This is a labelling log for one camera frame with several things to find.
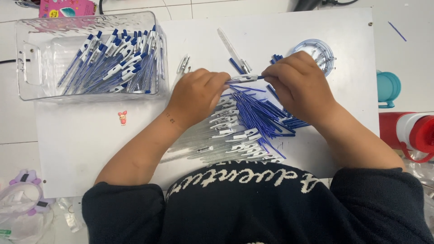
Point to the person's right hand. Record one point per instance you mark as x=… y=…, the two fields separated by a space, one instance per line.
x=298 y=86

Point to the person's left hand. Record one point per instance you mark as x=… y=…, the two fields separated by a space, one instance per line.
x=195 y=98

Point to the person's right fingers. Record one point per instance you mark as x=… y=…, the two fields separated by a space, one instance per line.
x=276 y=76

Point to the person's left fingers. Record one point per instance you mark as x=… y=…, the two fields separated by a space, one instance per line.
x=218 y=79

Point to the white pen barrel with clip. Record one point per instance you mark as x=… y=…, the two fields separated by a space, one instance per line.
x=242 y=79

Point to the white work board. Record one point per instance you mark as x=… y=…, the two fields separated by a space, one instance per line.
x=210 y=101

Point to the single clear pen tube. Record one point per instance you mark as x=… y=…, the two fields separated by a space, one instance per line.
x=233 y=50

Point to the white pen cap with clip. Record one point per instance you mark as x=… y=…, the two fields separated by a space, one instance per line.
x=183 y=64

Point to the heap of blue ink refills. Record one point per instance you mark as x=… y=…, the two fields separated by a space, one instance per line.
x=261 y=115

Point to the round clear lid with springs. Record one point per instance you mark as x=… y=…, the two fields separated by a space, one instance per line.
x=315 y=56

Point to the heap of clear pen barrels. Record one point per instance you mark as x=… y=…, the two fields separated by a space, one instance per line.
x=217 y=139

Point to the small pink bunny figure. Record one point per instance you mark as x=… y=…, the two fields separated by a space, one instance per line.
x=122 y=118

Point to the pile of assembled blue-white pens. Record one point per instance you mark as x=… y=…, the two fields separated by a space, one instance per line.
x=115 y=62

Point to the teal plastic cup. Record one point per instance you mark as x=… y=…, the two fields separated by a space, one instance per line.
x=387 y=88

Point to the loose blue ink refill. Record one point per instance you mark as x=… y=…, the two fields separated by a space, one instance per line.
x=397 y=31

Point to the clear plastic storage bin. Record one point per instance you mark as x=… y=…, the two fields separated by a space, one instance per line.
x=91 y=57

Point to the person's dark printed sweater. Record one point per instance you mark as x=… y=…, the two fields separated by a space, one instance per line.
x=257 y=206

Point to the red and white bottle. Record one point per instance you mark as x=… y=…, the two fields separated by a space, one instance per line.
x=408 y=132

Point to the pink printed box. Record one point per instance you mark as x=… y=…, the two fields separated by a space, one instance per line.
x=66 y=8

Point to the purple plush headband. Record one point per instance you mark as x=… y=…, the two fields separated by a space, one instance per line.
x=25 y=191

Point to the clear plastic bag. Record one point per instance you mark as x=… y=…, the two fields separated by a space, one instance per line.
x=20 y=223

